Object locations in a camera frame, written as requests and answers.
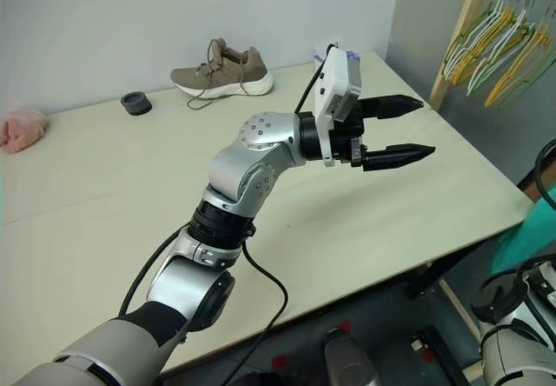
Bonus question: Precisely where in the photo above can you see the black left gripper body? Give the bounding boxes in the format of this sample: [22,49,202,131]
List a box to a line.
[329,98,368,169]

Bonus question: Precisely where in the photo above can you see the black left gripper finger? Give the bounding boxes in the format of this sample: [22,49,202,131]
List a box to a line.
[362,94,424,121]
[363,143,437,173]

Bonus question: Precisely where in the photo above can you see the green shorts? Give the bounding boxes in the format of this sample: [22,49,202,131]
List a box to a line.
[489,196,556,276]

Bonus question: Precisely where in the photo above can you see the purple and white tissue box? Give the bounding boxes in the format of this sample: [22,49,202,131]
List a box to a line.
[311,42,362,63]

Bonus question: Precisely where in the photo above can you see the wooden clothes rack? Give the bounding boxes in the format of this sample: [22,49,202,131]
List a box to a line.
[428,0,556,111]

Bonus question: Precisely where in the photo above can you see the taupe sneaker with white sole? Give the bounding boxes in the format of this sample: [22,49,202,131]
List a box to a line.
[169,37,275,110]

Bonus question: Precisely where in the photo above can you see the beige table leg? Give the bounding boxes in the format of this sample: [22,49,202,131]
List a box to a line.
[437,278,484,344]

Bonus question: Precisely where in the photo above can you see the black round cap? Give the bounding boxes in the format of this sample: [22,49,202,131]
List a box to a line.
[120,91,153,117]

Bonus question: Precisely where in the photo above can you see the pink fluffy cloth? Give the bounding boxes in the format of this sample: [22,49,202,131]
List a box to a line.
[0,108,50,155]

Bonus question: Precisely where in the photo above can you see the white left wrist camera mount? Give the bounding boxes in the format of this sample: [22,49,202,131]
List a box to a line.
[313,46,362,168]

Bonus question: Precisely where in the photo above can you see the green wire hanger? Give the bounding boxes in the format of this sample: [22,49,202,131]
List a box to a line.
[443,1,500,73]

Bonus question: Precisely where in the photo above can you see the yellow wire hanger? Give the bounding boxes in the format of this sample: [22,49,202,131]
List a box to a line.
[484,24,553,110]
[451,5,513,85]

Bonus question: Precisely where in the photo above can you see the white wire hanger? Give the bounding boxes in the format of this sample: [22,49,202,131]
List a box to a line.
[467,8,530,97]

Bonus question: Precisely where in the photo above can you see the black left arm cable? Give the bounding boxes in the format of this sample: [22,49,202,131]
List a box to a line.
[117,43,344,386]

